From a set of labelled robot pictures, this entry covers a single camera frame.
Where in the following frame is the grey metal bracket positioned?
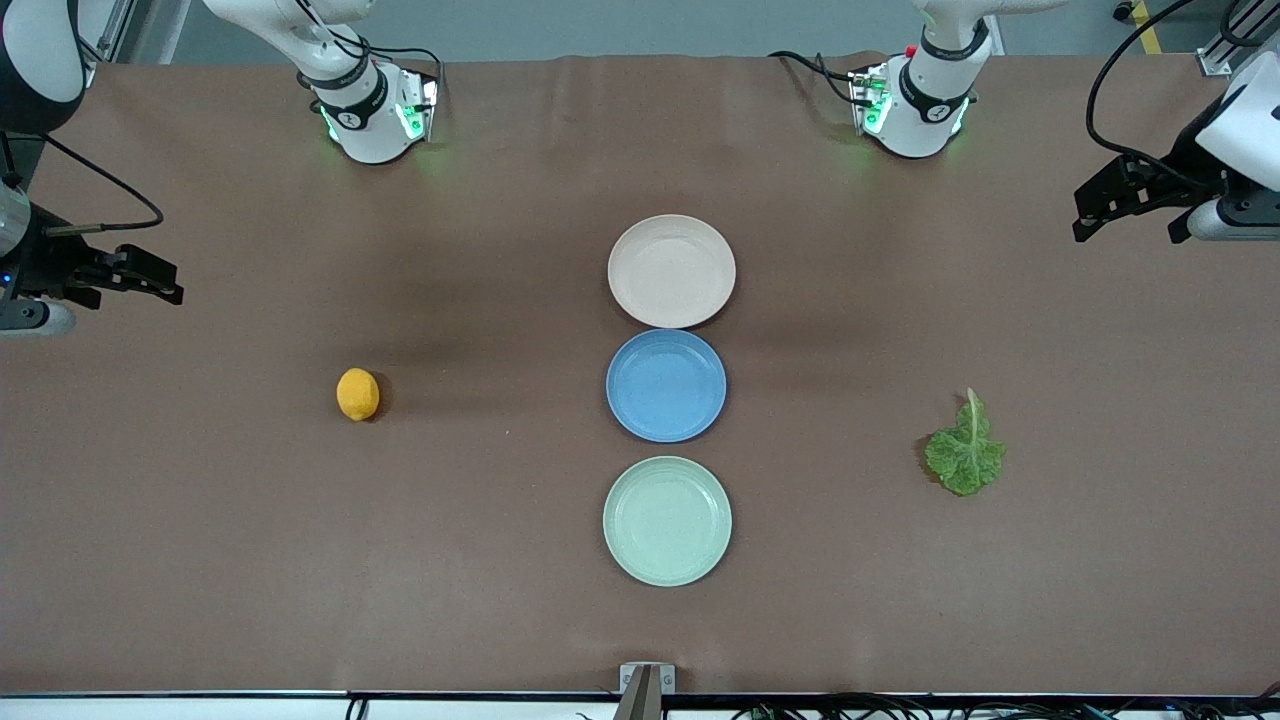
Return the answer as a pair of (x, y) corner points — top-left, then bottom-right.
(619, 662), (676, 695)

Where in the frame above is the black base cable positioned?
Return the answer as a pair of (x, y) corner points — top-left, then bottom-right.
(290, 0), (446, 116)
(767, 50), (881, 107)

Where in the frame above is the green lettuce leaf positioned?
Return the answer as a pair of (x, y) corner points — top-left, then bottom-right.
(923, 388), (1008, 498)

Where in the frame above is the blue round plate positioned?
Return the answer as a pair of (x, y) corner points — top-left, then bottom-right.
(605, 329), (728, 444)

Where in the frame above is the black right base cable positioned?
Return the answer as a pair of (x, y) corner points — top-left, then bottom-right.
(290, 0), (446, 116)

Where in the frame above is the grey metal beam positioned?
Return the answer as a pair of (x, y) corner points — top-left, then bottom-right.
(612, 667), (664, 720)

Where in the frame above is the white table edge rail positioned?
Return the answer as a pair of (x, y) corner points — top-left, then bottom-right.
(0, 693), (1280, 720)

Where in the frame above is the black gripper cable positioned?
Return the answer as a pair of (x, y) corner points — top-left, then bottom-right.
(0, 130), (166, 237)
(1086, 0), (1280, 186)

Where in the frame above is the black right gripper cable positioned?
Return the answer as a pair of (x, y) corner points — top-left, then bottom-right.
(0, 130), (166, 237)

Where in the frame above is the brown table cover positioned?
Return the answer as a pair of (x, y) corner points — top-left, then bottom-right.
(0, 52), (1280, 697)

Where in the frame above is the green round plate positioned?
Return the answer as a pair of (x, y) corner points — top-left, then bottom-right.
(602, 456), (733, 588)

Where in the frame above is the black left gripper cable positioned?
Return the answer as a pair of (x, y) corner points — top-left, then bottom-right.
(1086, 0), (1280, 186)

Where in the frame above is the aluminium frame profile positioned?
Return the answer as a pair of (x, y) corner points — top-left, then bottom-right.
(1198, 0), (1280, 78)
(75, 0), (138, 90)

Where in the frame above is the yellow lemon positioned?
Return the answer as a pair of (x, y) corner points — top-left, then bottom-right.
(336, 367), (382, 423)

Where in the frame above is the black left base cable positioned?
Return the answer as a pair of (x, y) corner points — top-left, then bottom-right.
(767, 50), (881, 107)

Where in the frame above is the pink round plate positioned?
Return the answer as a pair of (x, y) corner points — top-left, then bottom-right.
(607, 214), (737, 329)

